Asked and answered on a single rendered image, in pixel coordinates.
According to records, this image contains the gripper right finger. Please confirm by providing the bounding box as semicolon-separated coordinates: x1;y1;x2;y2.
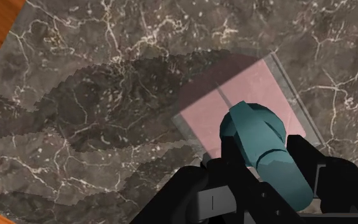
285;134;358;215

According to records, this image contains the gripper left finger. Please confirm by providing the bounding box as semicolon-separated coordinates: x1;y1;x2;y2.
129;135;303;224

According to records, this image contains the teal pen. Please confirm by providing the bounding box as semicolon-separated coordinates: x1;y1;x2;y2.
214;81;315;213

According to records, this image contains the pink tablet with grey frame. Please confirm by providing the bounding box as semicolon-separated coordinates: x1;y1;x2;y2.
172;51;325;180

